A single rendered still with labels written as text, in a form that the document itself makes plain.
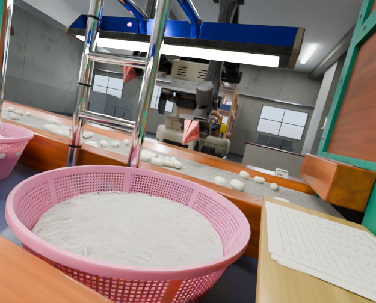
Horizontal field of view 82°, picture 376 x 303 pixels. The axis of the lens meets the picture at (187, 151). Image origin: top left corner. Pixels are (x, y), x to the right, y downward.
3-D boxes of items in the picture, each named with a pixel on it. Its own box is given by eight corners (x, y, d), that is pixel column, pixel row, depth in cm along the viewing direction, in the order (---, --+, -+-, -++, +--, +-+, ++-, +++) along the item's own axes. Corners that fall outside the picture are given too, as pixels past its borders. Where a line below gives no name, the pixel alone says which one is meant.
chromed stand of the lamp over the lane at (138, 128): (112, 172, 65) (140, 17, 59) (171, 193, 58) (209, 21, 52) (54, 185, 47) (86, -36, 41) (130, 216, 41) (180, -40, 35)
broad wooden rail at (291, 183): (-15, 124, 135) (-12, 95, 133) (295, 230, 77) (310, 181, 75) (-40, 123, 124) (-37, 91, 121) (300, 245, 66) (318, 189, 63)
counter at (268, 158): (335, 198, 449) (346, 165, 440) (236, 171, 503) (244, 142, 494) (325, 190, 513) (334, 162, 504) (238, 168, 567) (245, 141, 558)
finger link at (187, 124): (197, 138, 62) (208, 119, 68) (174, 133, 64) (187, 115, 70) (198, 154, 67) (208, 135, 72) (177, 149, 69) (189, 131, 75)
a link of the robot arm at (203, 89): (222, 102, 83) (201, 98, 85) (225, 74, 74) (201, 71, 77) (214, 121, 75) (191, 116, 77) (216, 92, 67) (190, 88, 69)
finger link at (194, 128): (189, 136, 63) (201, 118, 68) (167, 131, 65) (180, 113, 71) (191, 153, 67) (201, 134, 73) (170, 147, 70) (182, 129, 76)
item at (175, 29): (85, 45, 69) (89, 21, 68) (293, 70, 49) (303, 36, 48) (64, 33, 61) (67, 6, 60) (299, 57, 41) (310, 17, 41)
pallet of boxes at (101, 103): (97, 146, 431) (106, 93, 417) (68, 138, 449) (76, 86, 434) (126, 144, 536) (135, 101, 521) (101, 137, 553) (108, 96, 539)
